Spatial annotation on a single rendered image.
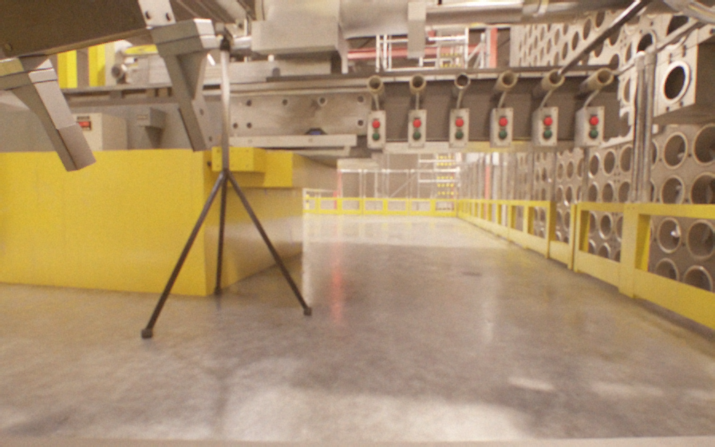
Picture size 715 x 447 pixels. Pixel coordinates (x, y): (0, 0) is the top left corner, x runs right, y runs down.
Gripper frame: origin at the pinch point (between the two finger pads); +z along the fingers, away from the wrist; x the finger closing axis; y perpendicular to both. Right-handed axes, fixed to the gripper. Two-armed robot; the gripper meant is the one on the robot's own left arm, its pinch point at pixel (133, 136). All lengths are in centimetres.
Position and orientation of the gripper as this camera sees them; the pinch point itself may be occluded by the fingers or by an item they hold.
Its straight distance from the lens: 40.7
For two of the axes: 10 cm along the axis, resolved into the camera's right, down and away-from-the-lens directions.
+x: -9.9, 1.1, 1.2
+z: 1.5, 8.8, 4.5
